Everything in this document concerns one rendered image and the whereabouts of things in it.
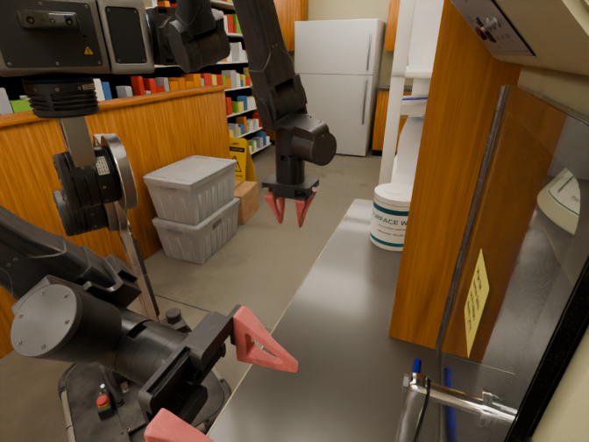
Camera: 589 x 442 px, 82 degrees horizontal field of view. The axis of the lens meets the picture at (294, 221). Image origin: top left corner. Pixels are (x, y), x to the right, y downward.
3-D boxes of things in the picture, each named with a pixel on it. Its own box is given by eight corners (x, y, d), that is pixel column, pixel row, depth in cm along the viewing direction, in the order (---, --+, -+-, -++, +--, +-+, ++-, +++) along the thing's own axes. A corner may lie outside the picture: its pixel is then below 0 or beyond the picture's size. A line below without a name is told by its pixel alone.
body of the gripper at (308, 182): (308, 197, 64) (308, 159, 61) (260, 190, 67) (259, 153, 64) (319, 187, 69) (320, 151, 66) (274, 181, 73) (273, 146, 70)
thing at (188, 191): (241, 198, 282) (238, 160, 268) (196, 230, 232) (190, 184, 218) (199, 191, 296) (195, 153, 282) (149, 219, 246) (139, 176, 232)
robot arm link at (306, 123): (291, 81, 62) (253, 98, 59) (335, 84, 54) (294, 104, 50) (306, 140, 69) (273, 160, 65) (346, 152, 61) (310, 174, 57)
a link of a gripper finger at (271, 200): (296, 233, 68) (296, 189, 64) (264, 227, 71) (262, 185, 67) (308, 220, 74) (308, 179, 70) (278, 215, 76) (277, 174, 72)
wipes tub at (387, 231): (418, 233, 100) (427, 186, 93) (415, 255, 89) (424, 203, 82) (373, 226, 104) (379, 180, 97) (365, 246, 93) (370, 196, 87)
